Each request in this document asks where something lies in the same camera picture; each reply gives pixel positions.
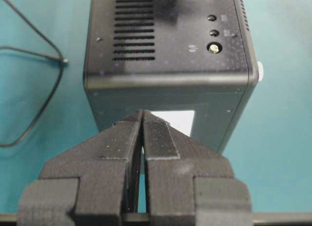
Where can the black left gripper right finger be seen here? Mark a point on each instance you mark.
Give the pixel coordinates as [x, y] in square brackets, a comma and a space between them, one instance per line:
[188, 184]

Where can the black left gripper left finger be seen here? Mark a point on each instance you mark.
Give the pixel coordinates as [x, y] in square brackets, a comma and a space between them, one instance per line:
[90, 184]

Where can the black mini PC box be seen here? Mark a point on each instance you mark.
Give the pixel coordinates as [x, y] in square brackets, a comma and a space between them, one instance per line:
[171, 55]

